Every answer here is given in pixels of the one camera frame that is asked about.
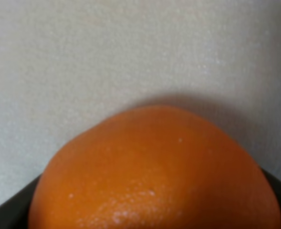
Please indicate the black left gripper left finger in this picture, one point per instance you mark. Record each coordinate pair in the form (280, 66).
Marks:
(14, 212)

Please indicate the orange fruit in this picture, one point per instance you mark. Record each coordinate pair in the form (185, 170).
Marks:
(155, 167)

